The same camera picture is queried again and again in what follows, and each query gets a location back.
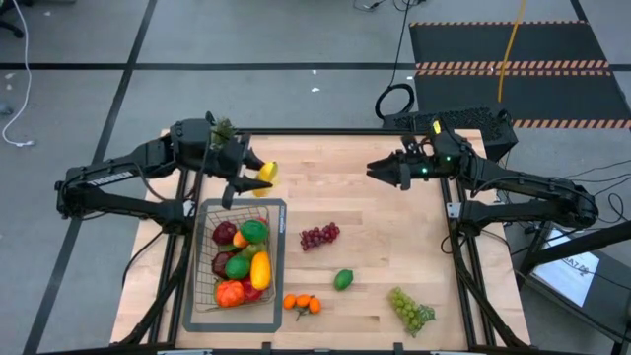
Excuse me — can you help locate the wire produce basket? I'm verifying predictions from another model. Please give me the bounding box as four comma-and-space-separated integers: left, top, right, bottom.
190, 204, 277, 313

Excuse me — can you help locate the yellow banana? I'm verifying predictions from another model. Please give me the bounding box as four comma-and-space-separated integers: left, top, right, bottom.
252, 161, 280, 199

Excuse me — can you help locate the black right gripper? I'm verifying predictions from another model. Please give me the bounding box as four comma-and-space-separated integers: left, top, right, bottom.
366, 130, 475, 192

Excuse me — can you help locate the orange cluster with leaves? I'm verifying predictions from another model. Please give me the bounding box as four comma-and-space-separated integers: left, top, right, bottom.
282, 293, 323, 322

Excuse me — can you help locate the yellow cable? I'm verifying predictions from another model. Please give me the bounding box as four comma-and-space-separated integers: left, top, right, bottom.
497, 0, 527, 104

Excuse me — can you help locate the black looped cable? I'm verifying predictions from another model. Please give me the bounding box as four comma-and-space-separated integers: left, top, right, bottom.
374, 0, 417, 121

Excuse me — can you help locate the black computer case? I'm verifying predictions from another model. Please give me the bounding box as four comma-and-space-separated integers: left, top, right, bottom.
383, 106, 519, 167

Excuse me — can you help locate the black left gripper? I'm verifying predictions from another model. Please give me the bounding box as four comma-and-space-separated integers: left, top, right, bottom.
209, 131, 274, 211

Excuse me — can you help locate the black office chair base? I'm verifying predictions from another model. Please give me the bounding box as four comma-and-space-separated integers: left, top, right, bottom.
0, 0, 27, 39

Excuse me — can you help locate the dark red apple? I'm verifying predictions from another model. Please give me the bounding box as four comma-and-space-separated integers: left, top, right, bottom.
211, 220, 239, 247

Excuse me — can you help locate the red grape bunch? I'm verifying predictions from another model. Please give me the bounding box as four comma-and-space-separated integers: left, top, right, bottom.
299, 221, 342, 252

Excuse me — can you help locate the small orange pumpkin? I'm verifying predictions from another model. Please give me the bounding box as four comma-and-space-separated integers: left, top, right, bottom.
215, 279, 246, 309

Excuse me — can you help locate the dark green lime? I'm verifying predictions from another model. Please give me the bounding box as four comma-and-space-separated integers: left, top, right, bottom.
225, 254, 252, 281
240, 219, 270, 245

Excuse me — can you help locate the dark red bell pepper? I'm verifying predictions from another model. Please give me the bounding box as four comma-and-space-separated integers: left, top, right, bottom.
211, 250, 234, 280

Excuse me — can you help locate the white cable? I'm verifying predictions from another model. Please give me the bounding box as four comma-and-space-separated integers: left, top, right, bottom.
1, 0, 36, 148

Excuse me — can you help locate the grey rectangular mat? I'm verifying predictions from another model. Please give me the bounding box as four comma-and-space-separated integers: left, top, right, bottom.
181, 197, 288, 334

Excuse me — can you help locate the black striped floor mat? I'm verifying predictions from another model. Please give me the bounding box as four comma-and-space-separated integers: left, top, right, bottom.
408, 20, 631, 130

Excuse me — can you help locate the small potted green plant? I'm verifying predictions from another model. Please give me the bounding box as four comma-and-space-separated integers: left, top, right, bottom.
210, 116, 238, 149

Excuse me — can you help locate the yellow mango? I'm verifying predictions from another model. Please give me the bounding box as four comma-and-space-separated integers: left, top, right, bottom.
249, 250, 273, 292

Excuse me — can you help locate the bright red apple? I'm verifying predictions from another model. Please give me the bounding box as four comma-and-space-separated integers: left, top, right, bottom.
241, 278, 265, 303

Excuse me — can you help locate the black metal table frame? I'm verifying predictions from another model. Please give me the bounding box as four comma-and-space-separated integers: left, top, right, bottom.
115, 126, 528, 355

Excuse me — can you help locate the green grape bunch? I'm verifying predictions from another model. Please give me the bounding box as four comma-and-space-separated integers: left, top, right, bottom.
386, 286, 438, 339

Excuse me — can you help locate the black metal beam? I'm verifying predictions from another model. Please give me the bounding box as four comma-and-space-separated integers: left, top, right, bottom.
512, 220, 631, 277

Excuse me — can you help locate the light green lime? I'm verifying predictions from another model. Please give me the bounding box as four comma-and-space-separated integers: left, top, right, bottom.
332, 268, 355, 292

